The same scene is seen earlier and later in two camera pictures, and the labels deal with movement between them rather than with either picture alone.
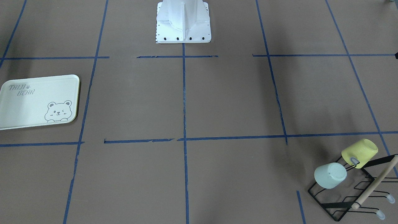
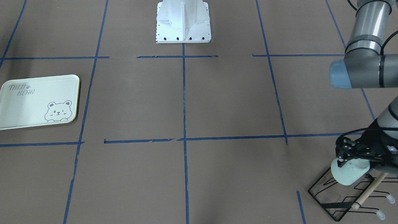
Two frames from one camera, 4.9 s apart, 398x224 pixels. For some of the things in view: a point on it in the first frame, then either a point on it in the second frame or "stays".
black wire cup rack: (358, 187) stays
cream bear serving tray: (35, 102) stays
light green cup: (328, 175) -> (350, 171)
